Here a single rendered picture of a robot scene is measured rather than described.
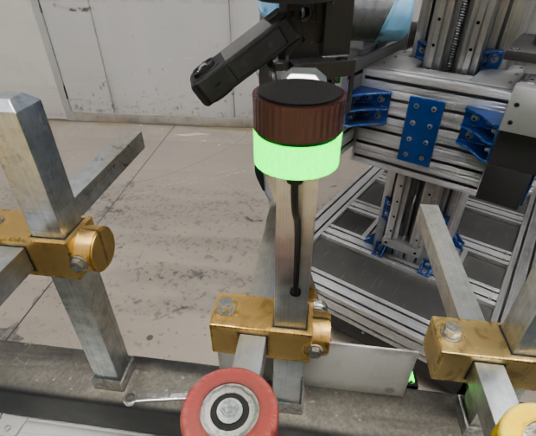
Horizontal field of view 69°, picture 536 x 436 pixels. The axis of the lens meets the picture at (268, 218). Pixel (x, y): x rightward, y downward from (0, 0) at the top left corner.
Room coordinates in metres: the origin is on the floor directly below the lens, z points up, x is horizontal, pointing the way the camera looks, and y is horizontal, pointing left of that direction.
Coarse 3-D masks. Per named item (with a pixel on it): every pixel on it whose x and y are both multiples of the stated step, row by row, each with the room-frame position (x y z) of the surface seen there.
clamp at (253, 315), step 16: (240, 304) 0.31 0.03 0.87; (256, 304) 0.31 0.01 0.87; (272, 304) 0.31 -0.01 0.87; (224, 320) 0.29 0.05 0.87; (240, 320) 0.29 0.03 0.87; (256, 320) 0.29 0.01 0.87; (272, 320) 0.29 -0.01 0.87; (320, 320) 0.29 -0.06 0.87; (224, 336) 0.28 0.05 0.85; (272, 336) 0.27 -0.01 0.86; (288, 336) 0.27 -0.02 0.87; (304, 336) 0.27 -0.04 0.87; (320, 336) 0.27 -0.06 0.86; (224, 352) 0.28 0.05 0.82; (272, 352) 0.27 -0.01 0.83; (288, 352) 0.27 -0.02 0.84; (304, 352) 0.27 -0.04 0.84; (320, 352) 0.26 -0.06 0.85
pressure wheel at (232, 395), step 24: (216, 384) 0.19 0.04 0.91; (240, 384) 0.19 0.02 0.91; (264, 384) 0.19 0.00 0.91; (192, 408) 0.17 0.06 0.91; (216, 408) 0.17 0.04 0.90; (240, 408) 0.17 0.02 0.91; (264, 408) 0.17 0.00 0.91; (192, 432) 0.15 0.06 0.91; (216, 432) 0.15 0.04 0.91; (240, 432) 0.15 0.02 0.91; (264, 432) 0.15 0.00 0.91
